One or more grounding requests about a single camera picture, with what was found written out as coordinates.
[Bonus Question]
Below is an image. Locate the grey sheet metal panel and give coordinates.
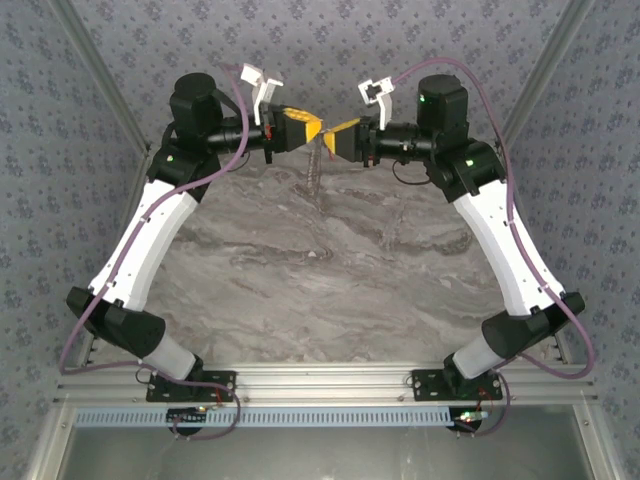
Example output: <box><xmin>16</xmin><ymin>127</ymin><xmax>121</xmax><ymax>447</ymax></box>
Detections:
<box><xmin>54</xmin><ymin>405</ymin><xmax>596</xmax><ymax>480</ymax></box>

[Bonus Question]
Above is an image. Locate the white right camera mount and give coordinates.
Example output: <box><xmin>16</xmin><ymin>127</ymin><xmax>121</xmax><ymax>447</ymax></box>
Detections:
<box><xmin>377</xmin><ymin>92</ymin><xmax>394</xmax><ymax>130</ymax></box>

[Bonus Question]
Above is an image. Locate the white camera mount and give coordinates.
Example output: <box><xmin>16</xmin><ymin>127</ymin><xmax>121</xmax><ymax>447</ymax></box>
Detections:
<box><xmin>252</xmin><ymin>77</ymin><xmax>284</xmax><ymax>126</ymax></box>
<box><xmin>377</xmin><ymin>92</ymin><xmax>394</xmax><ymax>130</ymax></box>

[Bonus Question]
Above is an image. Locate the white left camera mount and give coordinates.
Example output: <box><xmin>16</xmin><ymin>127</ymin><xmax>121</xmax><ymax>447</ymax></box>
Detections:
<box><xmin>252</xmin><ymin>77</ymin><xmax>284</xmax><ymax>126</ymax></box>

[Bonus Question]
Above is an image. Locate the aluminium frame post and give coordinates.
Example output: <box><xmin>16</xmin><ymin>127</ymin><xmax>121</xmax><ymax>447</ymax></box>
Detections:
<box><xmin>494</xmin><ymin>0</ymin><xmax>599</xmax><ymax>154</ymax></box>
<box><xmin>49</xmin><ymin>0</ymin><xmax>152</xmax><ymax>157</ymax></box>

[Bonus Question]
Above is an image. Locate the wide grooved aluminium rail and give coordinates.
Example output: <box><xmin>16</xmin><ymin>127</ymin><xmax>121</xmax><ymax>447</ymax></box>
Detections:
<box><xmin>52</xmin><ymin>363</ymin><xmax>599</xmax><ymax>405</ymax></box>

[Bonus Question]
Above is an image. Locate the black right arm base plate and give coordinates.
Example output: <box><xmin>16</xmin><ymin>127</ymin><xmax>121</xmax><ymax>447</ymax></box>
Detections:
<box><xmin>410</xmin><ymin>368</ymin><xmax>504</xmax><ymax>403</ymax></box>

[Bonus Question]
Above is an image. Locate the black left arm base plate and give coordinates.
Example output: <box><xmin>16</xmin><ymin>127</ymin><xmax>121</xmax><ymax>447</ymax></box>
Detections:
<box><xmin>145</xmin><ymin>369</ymin><xmax>237</xmax><ymax>403</ymax></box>

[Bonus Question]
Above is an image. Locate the pale slotted cable duct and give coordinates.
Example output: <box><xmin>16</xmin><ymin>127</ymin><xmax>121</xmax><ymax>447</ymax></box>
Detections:
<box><xmin>73</xmin><ymin>405</ymin><xmax>464</xmax><ymax>429</ymax></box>

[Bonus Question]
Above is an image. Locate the short aluminium frame leg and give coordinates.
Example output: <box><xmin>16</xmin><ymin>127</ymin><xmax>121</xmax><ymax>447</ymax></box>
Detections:
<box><xmin>572</xmin><ymin>404</ymin><xmax>624</xmax><ymax>480</ymax></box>
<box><xmin>24</xmin><ymin>404</ymin><xmax>76</xmax><ymax>480</ymax></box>

